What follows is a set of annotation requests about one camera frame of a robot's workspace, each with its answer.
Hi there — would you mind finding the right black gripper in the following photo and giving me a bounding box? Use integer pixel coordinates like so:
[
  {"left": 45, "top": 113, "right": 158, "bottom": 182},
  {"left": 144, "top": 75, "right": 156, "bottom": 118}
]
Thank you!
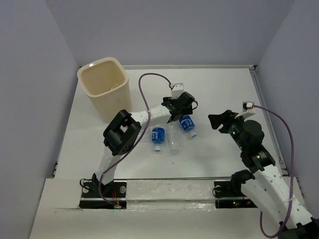
[{"left": 207, "top": 109, "right": 247, "bottom": 151}]

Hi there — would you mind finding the bottle blue label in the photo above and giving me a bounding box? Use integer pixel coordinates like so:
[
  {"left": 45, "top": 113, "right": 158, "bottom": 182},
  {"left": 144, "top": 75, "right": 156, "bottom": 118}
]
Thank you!
[
  {"left": 179, "top": 115, "right": 196, "bottom": 138},
  {"left": 152, "top": 126, "right": 165, "bottom": 153}
]

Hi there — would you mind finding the clear bottle without label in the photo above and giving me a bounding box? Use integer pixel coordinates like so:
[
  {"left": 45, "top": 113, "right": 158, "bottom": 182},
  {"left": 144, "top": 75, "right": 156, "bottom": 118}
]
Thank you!
[{"left": 167, "top": 124, "right": 180, "bottom": 155}]

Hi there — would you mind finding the clear crushed bottle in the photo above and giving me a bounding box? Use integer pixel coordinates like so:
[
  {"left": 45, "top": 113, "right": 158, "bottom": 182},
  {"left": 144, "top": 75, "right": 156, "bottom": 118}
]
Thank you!
[{"left": 135, "top": 127, "right": 152, "bottom": 143}]

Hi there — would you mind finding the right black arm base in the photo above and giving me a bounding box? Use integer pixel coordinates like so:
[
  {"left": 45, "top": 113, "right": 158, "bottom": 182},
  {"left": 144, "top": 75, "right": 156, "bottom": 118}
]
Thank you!
[{"left": 212, "top": 181, "right": 257, "bottom": 209}]

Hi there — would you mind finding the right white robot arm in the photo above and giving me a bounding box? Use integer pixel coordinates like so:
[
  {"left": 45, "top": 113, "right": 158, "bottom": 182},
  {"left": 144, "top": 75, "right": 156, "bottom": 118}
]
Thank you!
[{"left": 208, "top": 110, "right": 319, "bottom": 239}]

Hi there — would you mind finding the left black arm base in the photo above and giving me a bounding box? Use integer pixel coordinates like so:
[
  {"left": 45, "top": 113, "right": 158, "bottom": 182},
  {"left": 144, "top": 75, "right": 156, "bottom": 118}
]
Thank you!
[{"left": 79, "top": 179, "right": 127, "bottom": 210}]

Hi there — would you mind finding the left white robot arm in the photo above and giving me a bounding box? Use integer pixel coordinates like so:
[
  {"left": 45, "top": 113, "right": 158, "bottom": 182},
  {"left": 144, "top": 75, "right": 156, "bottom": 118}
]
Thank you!
[{"left": 92, "top": 92, "right": 198, "bottom": 197}]

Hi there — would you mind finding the beige plastic bin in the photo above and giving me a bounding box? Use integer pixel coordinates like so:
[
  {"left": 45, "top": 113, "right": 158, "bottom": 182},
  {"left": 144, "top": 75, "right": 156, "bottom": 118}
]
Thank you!
[{"left": 77, "top": 57, "right": 132, "bottom": 122}]

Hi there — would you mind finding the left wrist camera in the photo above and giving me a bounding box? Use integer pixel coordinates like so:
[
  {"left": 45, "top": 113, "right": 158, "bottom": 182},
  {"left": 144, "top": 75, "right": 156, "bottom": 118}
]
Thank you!
[{"left": 169, "top": 83, "right": 184, "bottom": 100}]

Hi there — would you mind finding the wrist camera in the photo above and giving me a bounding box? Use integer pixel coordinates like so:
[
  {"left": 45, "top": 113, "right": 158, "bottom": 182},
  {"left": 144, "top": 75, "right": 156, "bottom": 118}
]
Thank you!
[
  {"left": 169, "top": 83, "right": 184, "bottom": 100},
  {"left": 235, "top": 101, "right": 255, "bottom": 119}
]

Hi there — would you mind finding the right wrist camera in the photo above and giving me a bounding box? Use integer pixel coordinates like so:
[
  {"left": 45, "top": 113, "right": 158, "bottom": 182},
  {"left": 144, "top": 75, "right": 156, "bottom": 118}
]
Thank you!
[{"left": 235, "top": 101, "right": 255, "bottom": 119}]

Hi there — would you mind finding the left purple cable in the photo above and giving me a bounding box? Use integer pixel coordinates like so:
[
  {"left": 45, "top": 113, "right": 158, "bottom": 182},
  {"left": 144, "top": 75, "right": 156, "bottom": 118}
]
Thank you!
[{"left": 98, "top": 73, "right": 174, "bottom": 209}]

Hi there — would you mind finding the white taped front rail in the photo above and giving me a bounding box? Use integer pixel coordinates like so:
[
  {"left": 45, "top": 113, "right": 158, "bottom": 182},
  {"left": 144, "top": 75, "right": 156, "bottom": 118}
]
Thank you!
[{"left": 126, "top": 179, "right": 216, "bottom": 211}]

